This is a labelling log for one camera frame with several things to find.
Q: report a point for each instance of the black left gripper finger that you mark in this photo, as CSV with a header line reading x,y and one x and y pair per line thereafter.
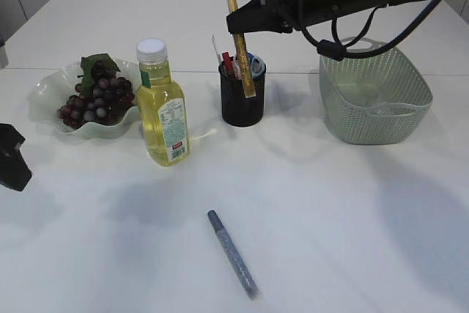
x,y
15,174

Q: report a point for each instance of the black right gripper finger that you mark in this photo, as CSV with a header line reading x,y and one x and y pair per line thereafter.
x,y
259,16

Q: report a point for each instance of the gold glitter marker pen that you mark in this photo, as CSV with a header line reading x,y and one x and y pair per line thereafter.
x,y
244,65

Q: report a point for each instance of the blue scissors with sheath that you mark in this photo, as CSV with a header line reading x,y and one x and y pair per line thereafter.
x,y
257,65

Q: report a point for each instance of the red glitter marker pen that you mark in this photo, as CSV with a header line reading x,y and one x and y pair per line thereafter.
x,y
228,64

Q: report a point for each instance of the clear plastic ruler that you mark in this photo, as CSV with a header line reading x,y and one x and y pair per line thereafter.
x,y
216,50

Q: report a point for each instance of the pink scissors purple sheath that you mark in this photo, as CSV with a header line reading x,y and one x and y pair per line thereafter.
x,y
236,69

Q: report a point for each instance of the purple artificial grape bunch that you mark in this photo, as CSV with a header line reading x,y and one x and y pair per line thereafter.
x,y
102,96

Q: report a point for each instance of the yellow tea drink bottle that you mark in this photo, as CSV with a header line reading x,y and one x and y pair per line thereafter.
x,y
161,104

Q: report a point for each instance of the clear plastic sheet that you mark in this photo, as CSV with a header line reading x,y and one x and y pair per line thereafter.
x,y
373,102

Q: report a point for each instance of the pale green wavy glass plate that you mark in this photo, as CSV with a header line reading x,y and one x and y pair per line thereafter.
x,y
52,92

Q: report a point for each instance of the black mesh pen holder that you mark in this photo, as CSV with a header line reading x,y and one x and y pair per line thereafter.
x,y
236,109

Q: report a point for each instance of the green plastic woven basket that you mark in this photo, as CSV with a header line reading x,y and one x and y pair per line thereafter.
x,y
394,76

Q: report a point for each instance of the silver glitter marker pen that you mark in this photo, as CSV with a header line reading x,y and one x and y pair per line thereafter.
x,y
232,254

